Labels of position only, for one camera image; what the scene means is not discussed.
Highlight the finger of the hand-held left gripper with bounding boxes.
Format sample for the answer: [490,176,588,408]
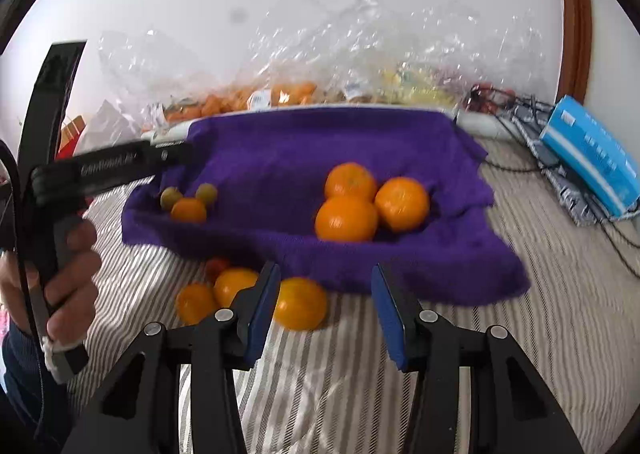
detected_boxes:
[150,140,195,171]

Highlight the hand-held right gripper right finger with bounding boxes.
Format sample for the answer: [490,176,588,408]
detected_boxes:
[371,263,586,454]

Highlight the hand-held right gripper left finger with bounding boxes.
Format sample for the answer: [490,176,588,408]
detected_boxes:
[60,261,282,454]

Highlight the small orange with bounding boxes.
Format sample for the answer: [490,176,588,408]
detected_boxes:
[176,283,219,326]
[272,277,329,331]
[170,198,208,223]
[213,267,261,307]

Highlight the large orange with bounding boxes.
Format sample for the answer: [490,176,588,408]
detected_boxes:
[374,177,431,233]
[314,195,379,243]
[324,162,378,202]

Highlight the purple towel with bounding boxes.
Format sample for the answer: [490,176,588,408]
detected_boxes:
[121,106,531,307]

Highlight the person's left forearm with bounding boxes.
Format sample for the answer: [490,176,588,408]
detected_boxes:
[0,321,73,454]

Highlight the person's left hand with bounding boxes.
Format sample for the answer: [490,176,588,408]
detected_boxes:
[0,220,103,352]

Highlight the white plastic bag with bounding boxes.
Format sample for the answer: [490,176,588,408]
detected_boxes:
[75,98,147,155]

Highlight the red paper bag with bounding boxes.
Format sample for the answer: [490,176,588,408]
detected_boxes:
[58,116,89,157]

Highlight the small red tomato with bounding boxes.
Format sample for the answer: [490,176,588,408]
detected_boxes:
[204,257,232,283]

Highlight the striped bed sheet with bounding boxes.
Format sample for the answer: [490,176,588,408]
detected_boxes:
[65,134,640,454]

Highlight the dark patterned cloth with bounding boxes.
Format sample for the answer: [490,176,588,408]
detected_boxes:
[510,98,640,227]

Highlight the clear bag of yellow fruit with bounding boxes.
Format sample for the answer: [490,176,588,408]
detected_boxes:
[280,0,453,109]

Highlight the blue tissue box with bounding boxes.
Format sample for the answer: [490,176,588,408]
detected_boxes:
[540,94,640,221]

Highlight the clear bag of red fruit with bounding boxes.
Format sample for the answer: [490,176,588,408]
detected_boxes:
[445,8,547,115]

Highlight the black cables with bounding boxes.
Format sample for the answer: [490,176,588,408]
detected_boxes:
[452,84,640,279]

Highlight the brown wooden door frame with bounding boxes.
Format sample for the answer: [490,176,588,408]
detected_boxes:
[550,0,594,107]

